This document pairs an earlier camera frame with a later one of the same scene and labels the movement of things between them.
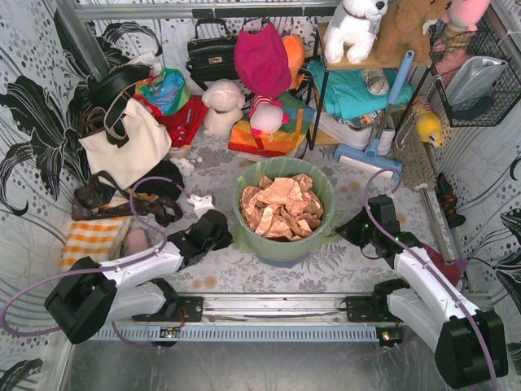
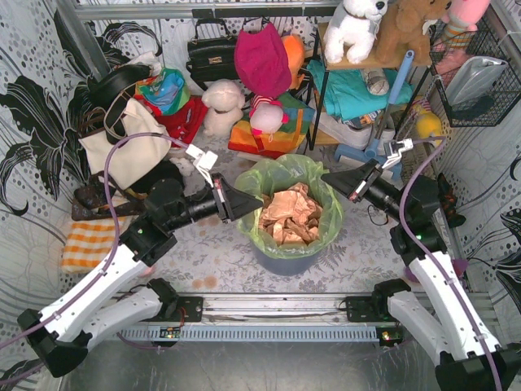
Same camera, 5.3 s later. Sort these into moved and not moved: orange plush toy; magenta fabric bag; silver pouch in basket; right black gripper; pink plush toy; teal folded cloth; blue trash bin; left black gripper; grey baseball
Moved: right black gripper; blue trash bin; left black gripper
Not moved: pink plush toy; orange plush toy; silver pouch in basket; teal folded cloth; grey baseball; magenta fabric bag
